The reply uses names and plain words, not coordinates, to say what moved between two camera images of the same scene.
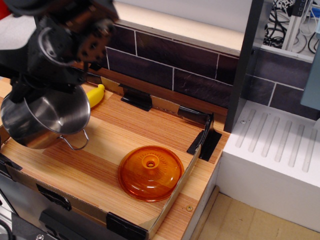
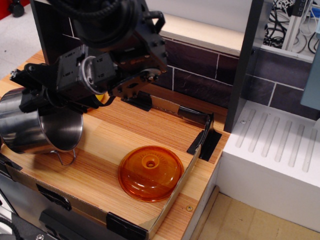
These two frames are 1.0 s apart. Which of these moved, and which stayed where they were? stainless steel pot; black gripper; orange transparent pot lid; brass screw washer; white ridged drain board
Moved: black gripper; stainless steel pot
Stayed: brass screw washer; orange transparent pot lid; white ridged drain board
